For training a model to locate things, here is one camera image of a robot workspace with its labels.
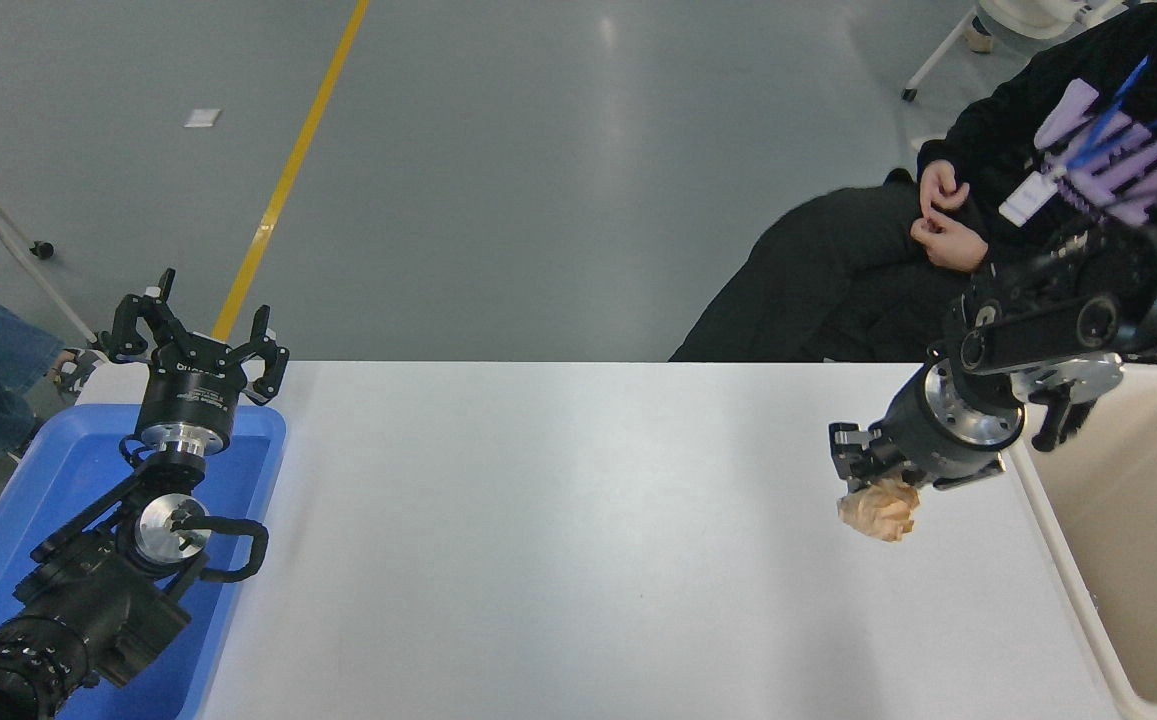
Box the seated person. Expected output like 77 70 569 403
668 0 1157 364

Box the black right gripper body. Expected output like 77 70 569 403
871 372 1001 489

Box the blue plastic tray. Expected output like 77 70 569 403
0 403 287 720

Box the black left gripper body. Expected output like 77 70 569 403
136 338 251 439

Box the seated person's left hand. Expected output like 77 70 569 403
910 213 991 274

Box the large pale plastic bin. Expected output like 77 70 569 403
1008 362 1157 720

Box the seated person's right hand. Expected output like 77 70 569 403
918 159 972 217

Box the white wheeled chair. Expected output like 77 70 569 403
901 0 1131 103

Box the blue lanyard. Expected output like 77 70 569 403
1060 55 1157 177

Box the tan paper ball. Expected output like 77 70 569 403
836 476 921 544

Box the white wheeled rack frame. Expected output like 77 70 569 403
0 145 104 346

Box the white ID badge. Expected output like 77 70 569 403
998 168 1061 227

